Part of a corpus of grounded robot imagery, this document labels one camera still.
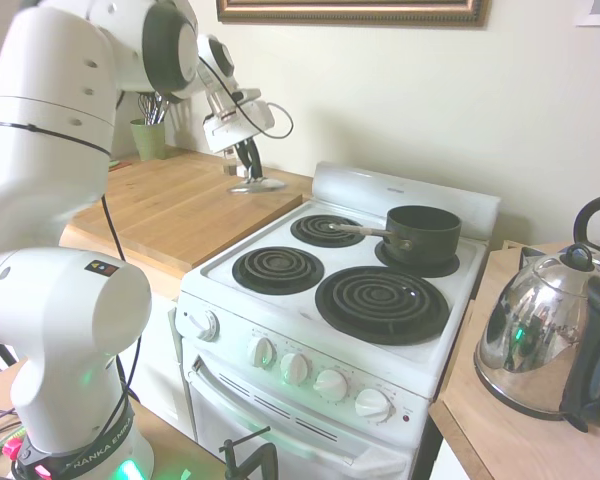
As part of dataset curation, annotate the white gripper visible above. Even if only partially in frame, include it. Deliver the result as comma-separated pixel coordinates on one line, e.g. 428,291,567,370
202,115,263,180

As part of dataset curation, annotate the silver pot lid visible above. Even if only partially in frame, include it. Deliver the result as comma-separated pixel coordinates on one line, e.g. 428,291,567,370
227,174,288,197

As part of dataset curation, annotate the wooden kitchen countertop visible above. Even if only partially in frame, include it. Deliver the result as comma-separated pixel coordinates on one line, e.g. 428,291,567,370
58,148,315,275

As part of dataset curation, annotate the green utensil cup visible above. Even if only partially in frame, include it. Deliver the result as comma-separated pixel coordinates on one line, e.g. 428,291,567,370
130,118,168,162

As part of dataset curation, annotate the small coil burner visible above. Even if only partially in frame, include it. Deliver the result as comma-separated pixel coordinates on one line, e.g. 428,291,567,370
289,214,367,249

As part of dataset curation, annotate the small coil burner rusty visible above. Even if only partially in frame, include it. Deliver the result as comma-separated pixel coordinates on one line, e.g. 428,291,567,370
231,246,327,297

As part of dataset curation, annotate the white oven temperature knob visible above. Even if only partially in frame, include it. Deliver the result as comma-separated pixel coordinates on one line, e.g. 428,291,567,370
183,309,221,343

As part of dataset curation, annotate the white stove knob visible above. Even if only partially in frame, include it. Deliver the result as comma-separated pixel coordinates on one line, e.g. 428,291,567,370
354,388,393,421
312,368,350,403
247,336,278,370
279,351,313,387

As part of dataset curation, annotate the large coil burner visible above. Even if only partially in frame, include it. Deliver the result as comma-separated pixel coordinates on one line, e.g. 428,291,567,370
314,265,452,347

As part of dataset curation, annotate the coil burner under saucepan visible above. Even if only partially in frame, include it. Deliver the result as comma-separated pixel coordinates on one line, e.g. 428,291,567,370
374,240,461,279

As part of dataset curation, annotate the white electric stove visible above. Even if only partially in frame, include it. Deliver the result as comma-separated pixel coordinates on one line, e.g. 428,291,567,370
168,160,502,480

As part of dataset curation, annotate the black table clamp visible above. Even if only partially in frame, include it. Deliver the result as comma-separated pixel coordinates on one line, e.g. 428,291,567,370
218,425,279,480

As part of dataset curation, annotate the shiny steel electric kettle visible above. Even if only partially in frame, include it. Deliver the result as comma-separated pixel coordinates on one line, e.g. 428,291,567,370
474,243,600,434

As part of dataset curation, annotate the wooden side table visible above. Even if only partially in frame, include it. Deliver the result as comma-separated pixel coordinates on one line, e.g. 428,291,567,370
428,239,600,480

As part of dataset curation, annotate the pink plastic clip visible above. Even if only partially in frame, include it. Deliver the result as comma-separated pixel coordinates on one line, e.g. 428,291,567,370
1,433,27,462

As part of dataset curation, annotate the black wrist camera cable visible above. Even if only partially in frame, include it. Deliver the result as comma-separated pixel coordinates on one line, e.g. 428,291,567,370
214,74,297,142

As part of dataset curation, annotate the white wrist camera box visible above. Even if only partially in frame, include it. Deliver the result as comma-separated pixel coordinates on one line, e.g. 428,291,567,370
232,88,277,133

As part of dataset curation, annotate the metal wire whisk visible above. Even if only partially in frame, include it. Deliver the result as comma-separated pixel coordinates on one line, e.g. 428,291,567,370
138,91,172,126

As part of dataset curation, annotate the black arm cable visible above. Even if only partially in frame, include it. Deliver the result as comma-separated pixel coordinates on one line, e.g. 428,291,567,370
98,193,145,416

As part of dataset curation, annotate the gold picture frame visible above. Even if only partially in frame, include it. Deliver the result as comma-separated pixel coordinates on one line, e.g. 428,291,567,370
215,0,492,28

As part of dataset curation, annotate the dark saucepan with handle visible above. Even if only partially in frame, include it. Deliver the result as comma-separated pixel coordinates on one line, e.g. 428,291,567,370
328,205,463,269

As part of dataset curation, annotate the oven door handle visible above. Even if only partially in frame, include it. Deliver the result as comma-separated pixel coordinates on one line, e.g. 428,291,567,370
189,356,362,467

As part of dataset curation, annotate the black-handled stovetop kettle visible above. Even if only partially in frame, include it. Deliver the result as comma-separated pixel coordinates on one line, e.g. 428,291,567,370
572,194,600,271

